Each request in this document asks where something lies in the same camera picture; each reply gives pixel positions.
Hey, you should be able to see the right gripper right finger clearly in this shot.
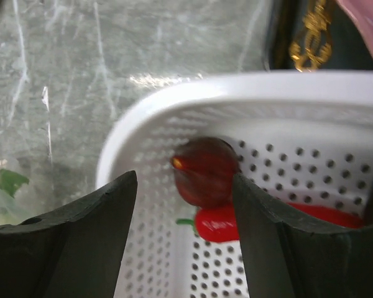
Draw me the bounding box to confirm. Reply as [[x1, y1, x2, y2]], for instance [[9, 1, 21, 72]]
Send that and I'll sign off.
[[232, 174, 373, 297]]

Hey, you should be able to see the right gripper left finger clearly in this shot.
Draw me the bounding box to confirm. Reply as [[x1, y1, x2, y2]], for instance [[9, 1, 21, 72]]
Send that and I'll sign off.
[[0, 171, 137, 297]]

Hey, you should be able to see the red chili pepper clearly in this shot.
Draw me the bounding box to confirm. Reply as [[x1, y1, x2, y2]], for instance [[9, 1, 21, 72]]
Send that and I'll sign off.
[[176, 203, 364, 243]]

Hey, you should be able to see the white radish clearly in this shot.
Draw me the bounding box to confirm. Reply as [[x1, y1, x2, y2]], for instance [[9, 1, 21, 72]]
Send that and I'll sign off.
[[0, 168, 30, 225]]

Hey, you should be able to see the dark red onion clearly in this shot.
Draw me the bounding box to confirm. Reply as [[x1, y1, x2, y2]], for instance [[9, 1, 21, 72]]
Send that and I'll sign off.
[[170, 137, 241, 208]]

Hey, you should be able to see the clear dotted zip bag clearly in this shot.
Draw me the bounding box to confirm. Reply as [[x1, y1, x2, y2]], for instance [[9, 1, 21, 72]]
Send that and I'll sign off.
[[0, 85, 62, 225]]

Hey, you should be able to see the white perforated basket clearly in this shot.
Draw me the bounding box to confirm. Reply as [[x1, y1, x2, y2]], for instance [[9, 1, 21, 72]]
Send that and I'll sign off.
[[96, 71, 373, 297]]

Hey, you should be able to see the black serving tray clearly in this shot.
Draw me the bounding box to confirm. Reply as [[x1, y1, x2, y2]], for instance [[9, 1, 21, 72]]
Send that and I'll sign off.
[[262, 1, 373, 72]]

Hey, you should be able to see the pink dotted plate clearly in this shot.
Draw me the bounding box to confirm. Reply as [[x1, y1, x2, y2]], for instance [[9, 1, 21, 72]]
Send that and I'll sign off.
[[336, 0, 373, 58]]

